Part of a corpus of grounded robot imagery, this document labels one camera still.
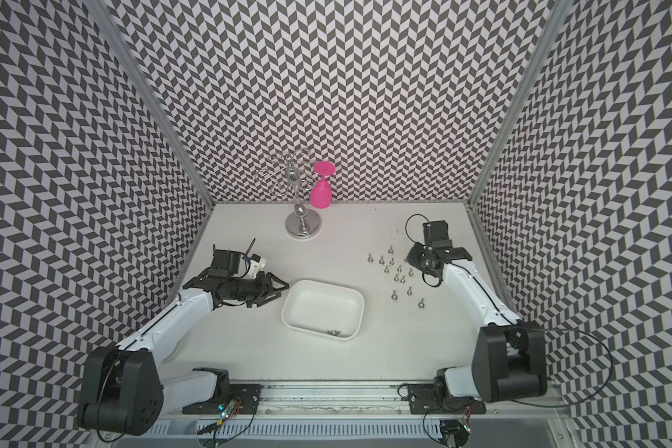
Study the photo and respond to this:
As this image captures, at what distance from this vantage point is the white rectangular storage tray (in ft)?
2.77

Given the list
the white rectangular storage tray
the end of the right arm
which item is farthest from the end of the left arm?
the end of the right arm

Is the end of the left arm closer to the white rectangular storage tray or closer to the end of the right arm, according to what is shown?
the white rectangular storage tray
